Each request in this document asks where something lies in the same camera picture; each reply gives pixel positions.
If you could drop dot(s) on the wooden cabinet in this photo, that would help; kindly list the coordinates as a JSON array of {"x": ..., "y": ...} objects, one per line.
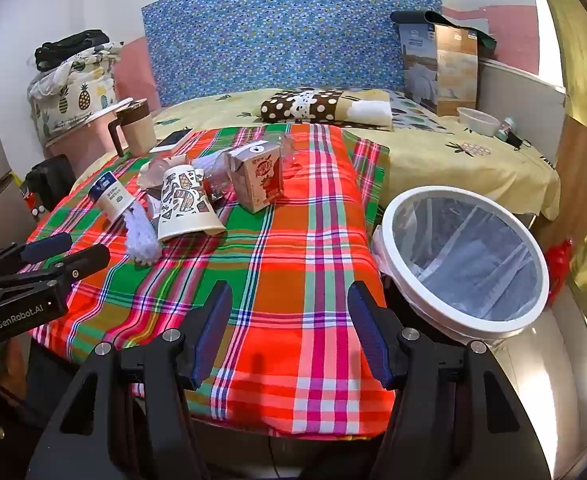
[{"x": 581, "y": 160}]

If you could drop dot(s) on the red white drink carton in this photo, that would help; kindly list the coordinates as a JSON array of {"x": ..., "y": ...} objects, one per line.
[{"x": 258, "y": 180}]

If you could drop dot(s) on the small green bottle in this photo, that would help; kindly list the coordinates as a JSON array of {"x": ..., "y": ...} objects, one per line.
[{"x": 506, "y": 130}]

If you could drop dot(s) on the black backpack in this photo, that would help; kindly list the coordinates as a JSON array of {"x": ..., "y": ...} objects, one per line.
[{"x": 48, "y": 180}]

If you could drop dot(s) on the white foam net sleeve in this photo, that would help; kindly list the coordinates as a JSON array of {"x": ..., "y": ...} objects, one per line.
[{"x": 141, "y": 240}]

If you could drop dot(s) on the white bottle blue label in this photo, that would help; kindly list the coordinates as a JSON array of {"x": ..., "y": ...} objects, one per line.
[{"x": 111, "y": 195}]

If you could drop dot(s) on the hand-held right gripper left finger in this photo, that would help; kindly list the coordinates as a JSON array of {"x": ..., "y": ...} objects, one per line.
[{"x": 211, "y": 335}]

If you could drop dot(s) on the yellow pineapple bed sheet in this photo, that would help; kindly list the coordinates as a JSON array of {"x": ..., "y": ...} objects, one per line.
[{"x": 448, "y": 170}]

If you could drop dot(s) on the white round trash bin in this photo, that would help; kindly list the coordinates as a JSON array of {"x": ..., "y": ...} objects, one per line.
[{"x": 397, "y": 272}]

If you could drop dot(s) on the white smartphone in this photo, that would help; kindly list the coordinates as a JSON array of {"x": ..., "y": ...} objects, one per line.
[{"x": 171, "y": 140}]

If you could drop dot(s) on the patterned paper cup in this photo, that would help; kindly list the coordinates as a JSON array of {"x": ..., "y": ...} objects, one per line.
[{"x": 188, "y": 210}]

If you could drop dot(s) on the white side panel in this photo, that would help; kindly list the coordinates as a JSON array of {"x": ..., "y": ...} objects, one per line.
[{"x": 518, "y": 100}]

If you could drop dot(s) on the white bowl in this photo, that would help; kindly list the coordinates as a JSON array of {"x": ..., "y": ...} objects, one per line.
[{"x": 478, "y": 122}]

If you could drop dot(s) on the red plastic bag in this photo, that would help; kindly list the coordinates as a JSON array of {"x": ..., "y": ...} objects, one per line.
[{"x": 558, "y": 265}]

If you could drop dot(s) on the brown polka dot pillow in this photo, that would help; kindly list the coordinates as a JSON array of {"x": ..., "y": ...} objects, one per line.
[{"x": 298, "y": 105}]

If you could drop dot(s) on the pineapple print storage bag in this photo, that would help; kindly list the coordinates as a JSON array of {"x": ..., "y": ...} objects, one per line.
[{"x": 73, "y": 95}]

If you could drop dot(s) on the blue patterned cloth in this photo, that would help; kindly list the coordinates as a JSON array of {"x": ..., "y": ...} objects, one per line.
[{"x": 273, "y": 35}]

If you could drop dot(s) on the pink stool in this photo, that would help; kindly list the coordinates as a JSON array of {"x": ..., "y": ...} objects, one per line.
[{"x": 78, "y": 145}]

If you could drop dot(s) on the red green plaid cloth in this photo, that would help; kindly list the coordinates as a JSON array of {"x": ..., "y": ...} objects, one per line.
[{"x": 283, "y": 285}]

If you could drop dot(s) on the black bag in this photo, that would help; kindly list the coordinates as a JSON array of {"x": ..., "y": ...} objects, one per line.
[{"x": 68, "y": 47}]

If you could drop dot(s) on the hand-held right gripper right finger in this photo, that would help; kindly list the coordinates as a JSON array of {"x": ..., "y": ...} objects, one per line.
[{"x": 368, "y": 330}]

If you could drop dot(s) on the black face mask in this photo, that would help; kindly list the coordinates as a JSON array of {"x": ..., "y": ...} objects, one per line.
[{"x": 516, "y": 141}]

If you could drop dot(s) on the yellow curtain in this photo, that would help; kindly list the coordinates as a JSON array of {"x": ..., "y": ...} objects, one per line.
[{"x": 583, "y": 60}]

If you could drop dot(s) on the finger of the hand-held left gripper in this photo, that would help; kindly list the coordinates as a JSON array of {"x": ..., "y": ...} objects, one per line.
[
  {"x": 48, "y": 248},
  {"x": 76, "y": 261}
]

